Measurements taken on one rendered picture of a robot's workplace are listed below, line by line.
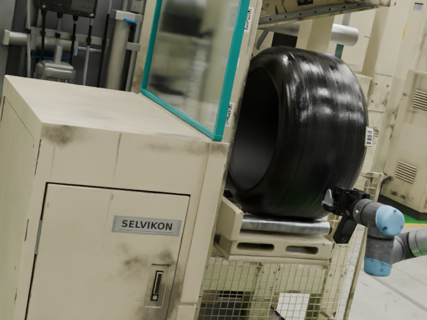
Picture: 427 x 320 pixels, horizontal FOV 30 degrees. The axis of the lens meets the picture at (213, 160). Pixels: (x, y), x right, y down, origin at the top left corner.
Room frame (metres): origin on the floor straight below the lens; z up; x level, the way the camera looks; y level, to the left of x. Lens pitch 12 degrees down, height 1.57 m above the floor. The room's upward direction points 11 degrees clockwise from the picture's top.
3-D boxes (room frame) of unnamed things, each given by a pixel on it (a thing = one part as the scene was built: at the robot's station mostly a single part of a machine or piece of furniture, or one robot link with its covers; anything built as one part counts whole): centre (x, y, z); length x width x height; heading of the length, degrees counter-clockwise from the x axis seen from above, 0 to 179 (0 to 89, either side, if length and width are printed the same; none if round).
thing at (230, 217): (2.50, -0.03, 0.90); 0.40 x 0.03 x 0.10; 24
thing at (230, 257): (2.57, -0.19, 0.80); 0.37 x 0.36 x 0.02; 24
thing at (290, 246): (2.45, -0.25, 0.84); 0.36 x 0.09 x 0.06; 114
